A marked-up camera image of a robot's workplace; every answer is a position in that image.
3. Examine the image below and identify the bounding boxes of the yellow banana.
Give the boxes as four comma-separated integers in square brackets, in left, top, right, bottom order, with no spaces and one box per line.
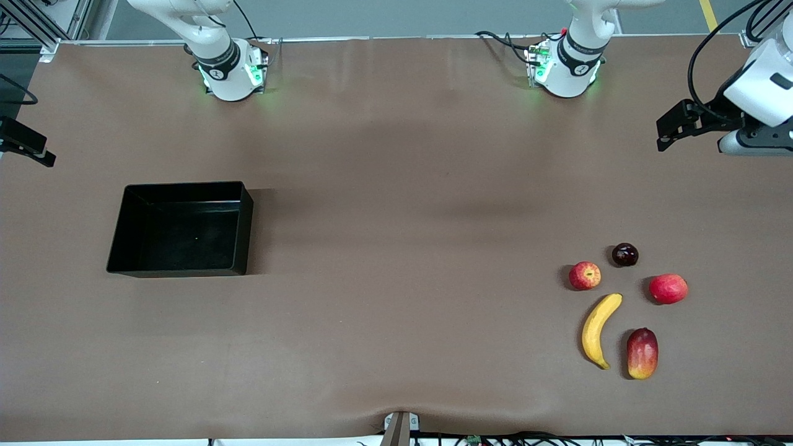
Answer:
[581,293,623,370]

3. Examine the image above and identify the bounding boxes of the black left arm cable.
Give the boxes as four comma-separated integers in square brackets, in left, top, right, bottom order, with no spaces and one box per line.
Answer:
[688,0,793,121]

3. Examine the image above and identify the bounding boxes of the red yellow apple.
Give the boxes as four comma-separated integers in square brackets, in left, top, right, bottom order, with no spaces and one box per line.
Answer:
[569,261,602,291]

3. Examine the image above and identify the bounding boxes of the black arm base cables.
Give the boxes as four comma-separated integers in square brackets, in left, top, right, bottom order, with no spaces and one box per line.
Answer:
[475,30,546,66]

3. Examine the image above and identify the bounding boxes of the red yellow mango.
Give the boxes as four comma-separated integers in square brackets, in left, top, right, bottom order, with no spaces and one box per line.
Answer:
[626,328,659,380]

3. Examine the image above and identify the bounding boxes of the black plastic box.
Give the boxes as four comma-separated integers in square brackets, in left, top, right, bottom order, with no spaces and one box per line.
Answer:
[106,181,255,278]

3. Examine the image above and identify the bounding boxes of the black right arm base cable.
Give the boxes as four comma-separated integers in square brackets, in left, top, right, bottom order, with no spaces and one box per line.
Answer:
[232,0,261,41]

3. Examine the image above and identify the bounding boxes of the black right arm loop cable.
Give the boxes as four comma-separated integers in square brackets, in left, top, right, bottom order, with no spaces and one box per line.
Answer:
[0,73,39,106]

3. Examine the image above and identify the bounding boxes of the table cover mat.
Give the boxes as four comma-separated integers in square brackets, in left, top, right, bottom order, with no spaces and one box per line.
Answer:
[0,34,793,442]

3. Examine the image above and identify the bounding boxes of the red peach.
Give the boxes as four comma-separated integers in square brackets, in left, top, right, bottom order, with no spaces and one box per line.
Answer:
[649,273,689,305]

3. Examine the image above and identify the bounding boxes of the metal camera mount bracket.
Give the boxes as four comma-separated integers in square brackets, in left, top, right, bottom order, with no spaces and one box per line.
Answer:
[383,411,421,446]

